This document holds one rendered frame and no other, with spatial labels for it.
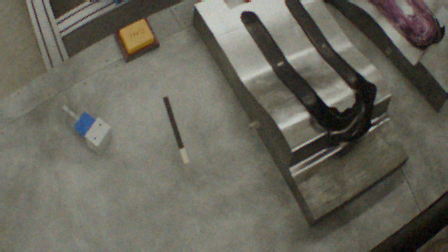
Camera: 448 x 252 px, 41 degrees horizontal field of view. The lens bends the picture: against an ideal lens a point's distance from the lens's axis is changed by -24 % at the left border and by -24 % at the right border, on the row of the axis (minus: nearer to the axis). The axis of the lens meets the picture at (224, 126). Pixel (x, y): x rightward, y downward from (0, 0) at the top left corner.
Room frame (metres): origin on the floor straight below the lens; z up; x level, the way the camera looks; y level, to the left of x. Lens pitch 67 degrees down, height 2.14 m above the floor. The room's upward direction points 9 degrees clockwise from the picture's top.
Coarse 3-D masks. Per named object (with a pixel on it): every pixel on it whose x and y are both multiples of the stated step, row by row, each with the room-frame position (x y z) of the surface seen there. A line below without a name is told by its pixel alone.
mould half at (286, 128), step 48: (240, 48) 0.69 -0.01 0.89; (288, 48) 0.71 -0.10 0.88; (336, 48) 0.73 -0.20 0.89; (240, 96) 0.62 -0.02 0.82; (288, 96) 0.59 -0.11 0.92; (336, 96) 0.60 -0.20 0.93; (384, 96) 0.62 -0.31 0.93; (288, 144) 0.49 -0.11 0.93; (384, 144) 0.55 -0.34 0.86; (336, 192) 0.44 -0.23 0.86
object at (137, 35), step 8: (136, 24) 0.75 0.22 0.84; (144, 24) 0.75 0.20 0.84; (120, 32) 0.72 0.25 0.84; (128, 32) 0.72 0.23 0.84; (136, 32) 0.72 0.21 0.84; (144, 32) 0.73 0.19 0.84; (128, 40) 0.70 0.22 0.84; (136, 40) 0.70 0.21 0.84; (144, 40) 0.71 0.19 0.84; (152, 40) 0.71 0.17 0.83; (128, 48) 0.68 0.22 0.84; (136, 48) 0.69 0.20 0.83
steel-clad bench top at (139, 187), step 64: (192, 0) 0.85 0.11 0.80; (320, 0) 0.92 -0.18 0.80; (64, 64) 0.65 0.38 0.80; (128, 64) 0.66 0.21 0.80; (192, 64) 0.68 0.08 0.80; (384, 64) 0.78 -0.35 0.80; (0, 128) 0.47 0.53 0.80; (64, 128) 0.50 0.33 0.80; (128, 128) 0.53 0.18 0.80; (192, 128) 0.55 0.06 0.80; (0, 192) 0.31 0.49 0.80; (64, 192) 0.36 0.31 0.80; (128, 192) 0.39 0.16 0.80; (192, 192) 0.42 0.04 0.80; (256, 192) 0.44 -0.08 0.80; (384, 192) 0.46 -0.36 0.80
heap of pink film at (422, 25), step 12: (372, 0) 0.89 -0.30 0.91; (384, 0) 0.89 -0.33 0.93; (408, 0) 0.94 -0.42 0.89; (420, 0) 0.96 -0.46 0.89; (384, 12) 0.87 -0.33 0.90; (396, 12) 0.87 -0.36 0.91; (420, 12) 0.91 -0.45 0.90; (396, 24) 0.85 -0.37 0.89; (408, 24) 0.85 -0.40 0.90; (420, 24) 0.87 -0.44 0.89; (432, 24) 0.89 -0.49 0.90; (408, 36) 0.83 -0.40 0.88; (420, 36) 0.84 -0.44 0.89; (432, 36) 0.85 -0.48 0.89
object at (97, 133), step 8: (72, 112) 0.53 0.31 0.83; (80, 120) 0.51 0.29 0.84; (88, 120) 0.51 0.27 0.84; (96, 120) 0.51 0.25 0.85; (80, 128) 0.49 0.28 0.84; (88, 128) 0.49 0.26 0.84; (96, 128) 0.49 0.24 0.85; (104, 128) 0.50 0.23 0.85; (88, 136) 0.47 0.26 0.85; (96, 136) 0.48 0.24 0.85; (104, 136) 0.48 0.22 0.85; (112, 136) 0.50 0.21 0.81; (88, 144) 0.47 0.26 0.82; (96, 144) 0.46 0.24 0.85; (104, 144) 0.48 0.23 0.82; (96, 152) 0.46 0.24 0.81
